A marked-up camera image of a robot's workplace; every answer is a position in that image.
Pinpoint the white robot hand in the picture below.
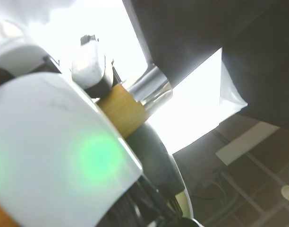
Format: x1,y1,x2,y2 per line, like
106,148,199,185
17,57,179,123
0,18,195,227

